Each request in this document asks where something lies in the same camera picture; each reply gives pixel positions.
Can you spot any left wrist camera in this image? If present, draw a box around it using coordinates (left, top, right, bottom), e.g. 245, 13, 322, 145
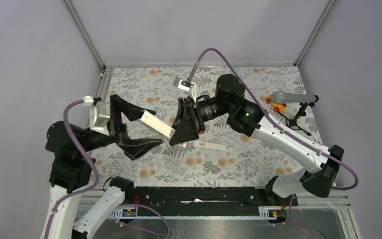
89, 101, 110, 136

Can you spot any white remote battery cover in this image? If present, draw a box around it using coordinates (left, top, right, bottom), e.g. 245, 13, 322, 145
193, 140, 227, 151

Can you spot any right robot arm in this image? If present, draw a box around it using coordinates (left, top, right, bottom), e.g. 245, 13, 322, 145
169, 74, 344, 205

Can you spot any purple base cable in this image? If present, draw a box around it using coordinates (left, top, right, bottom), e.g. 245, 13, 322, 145
115, 200, 173, 236
273, 196, 327, 239

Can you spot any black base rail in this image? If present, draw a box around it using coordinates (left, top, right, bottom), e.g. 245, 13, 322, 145
124, 187, 298, 217

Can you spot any orange toy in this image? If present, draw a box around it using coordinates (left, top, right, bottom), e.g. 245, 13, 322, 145
266, 95, 287, 113

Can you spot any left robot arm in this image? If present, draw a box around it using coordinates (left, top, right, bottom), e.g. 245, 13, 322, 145
41, 95, 162, 239

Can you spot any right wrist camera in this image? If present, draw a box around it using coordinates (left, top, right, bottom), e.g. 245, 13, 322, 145
174, 77, 197, 101

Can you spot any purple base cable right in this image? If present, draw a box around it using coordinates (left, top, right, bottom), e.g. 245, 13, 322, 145
273, 196, 327, 239

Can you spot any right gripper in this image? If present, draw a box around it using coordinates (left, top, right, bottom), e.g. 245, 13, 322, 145
166, 96, 233, 146

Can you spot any floral table mat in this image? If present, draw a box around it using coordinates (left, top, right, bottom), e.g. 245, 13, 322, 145
91, 67, 322, 187

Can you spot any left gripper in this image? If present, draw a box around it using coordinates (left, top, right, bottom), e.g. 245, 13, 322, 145
78, 94, 164, 157

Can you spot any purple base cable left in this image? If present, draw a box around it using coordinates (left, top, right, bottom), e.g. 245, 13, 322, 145
115, 200, 173, 236

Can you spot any grey microphone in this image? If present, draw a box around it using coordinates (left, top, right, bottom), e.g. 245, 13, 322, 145
270, 91, 319, 104

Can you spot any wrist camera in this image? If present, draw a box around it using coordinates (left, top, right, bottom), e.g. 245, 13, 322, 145
89, 101, 110, 136
174, 77, 197, 101

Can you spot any white remote control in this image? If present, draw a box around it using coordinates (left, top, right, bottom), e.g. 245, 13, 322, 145
138, 110, 175, 144

